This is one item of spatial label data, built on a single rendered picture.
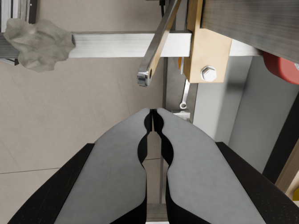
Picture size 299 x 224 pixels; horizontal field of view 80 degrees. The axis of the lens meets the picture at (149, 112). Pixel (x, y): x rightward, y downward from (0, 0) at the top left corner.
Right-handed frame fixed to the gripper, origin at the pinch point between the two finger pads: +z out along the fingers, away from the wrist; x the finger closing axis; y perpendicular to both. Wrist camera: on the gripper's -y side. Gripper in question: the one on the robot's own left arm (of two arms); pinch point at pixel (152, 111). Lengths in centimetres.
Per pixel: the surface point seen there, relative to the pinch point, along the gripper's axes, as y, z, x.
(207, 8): -5.8, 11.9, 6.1
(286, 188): 23.0, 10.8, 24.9
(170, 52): -0.7, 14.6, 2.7
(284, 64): -0.2, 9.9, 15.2
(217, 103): 20.0, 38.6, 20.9
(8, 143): 87, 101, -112
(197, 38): -2.6, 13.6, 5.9
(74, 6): -6, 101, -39
